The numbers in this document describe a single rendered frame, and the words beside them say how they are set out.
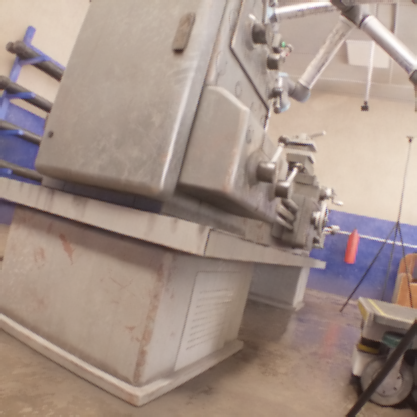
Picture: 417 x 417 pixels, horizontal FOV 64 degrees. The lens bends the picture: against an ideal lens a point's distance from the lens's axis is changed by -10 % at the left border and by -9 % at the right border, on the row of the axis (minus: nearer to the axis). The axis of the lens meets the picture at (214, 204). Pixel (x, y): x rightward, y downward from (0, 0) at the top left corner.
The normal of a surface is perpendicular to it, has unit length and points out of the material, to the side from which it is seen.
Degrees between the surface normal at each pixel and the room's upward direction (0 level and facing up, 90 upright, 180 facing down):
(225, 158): 90
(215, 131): 90
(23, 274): 90
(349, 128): 90
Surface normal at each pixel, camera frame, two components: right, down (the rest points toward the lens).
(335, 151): -0.37, -0.18
